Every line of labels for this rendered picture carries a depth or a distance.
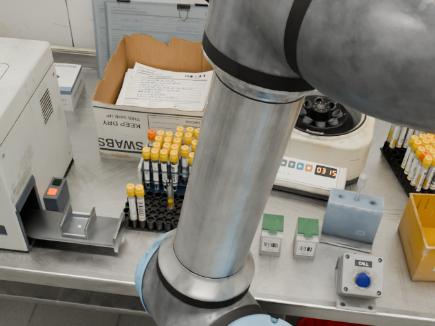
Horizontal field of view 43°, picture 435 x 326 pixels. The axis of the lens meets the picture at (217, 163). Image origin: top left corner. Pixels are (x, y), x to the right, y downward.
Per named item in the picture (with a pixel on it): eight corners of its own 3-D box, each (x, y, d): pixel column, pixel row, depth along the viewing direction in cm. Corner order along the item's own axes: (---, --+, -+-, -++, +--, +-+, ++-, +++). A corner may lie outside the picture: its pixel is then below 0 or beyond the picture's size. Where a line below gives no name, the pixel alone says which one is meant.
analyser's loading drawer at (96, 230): (11, 240, 104) (4, 222, 101) (24, 214, 109) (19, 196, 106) (117, 252, 103) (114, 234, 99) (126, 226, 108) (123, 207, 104)
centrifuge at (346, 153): (246, 184, 120) (250, 141, 111) (274, 106, 141) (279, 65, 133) (358, 209, 115) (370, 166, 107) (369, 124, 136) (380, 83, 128)
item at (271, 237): (258, 254, 106) (261, 231, 101) (260, 235, 110) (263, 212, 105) (279, 257, 106) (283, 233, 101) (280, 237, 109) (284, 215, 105)
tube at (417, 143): (408, 177, 122) (421, 140, 115) (408, 182, 121) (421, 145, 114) (401, 175, 122) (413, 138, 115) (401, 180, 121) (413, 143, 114)
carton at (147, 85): (96, 154, 126) (87, 100, 115) (127, 83, 147) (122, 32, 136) (204, 165, 124) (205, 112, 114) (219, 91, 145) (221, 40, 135)
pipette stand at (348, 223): (319, 242, 109) (327, 207, 102) (323, 216, 114) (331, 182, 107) (371, 253, 107) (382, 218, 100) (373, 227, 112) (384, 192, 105)
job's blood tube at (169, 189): (167, 217, 112) (165, 182, 105) (168, 212, 113) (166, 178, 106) (173, 218, 112) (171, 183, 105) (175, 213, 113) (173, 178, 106)
